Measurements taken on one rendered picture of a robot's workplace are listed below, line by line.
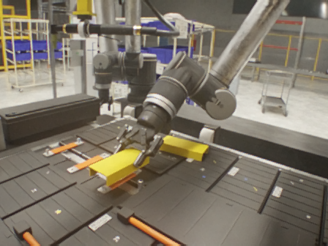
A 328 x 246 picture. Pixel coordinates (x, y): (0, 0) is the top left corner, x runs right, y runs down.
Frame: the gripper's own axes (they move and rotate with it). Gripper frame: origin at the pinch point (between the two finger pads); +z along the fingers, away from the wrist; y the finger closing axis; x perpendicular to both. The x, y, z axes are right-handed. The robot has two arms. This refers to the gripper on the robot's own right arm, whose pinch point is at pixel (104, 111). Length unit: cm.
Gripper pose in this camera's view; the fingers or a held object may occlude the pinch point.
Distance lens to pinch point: 163.3
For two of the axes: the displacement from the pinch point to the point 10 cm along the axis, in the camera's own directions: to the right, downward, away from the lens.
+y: 5.8, -2.4, 7.8
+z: -0.6, 9.4, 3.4
